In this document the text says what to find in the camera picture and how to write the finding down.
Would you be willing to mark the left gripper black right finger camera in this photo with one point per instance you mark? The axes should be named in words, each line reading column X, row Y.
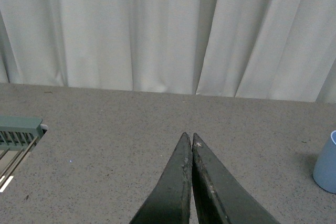
column 219, row 198

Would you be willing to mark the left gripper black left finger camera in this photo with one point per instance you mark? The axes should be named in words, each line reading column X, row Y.
column 170, row 200

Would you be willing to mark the blue plastic cup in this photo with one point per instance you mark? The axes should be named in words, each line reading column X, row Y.
column 324, row 170

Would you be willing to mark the white pleated curtain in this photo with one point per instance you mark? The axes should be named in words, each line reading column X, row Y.
column 268, row 49

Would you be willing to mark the green slotted rack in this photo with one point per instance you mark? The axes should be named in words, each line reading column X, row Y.
column 19, row 136

